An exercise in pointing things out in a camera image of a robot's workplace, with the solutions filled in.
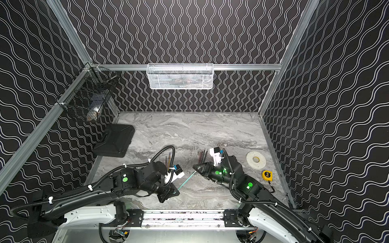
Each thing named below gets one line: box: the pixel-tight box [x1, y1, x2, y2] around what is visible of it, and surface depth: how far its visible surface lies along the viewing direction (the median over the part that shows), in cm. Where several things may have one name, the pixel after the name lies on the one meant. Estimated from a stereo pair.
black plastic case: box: [93, 124, 136, 158], surface depth 100 cm
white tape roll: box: [246, 150, 267, 170], surface depth 97 cm
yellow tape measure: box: [261, 170, 274, 182], surface depth 89 cm
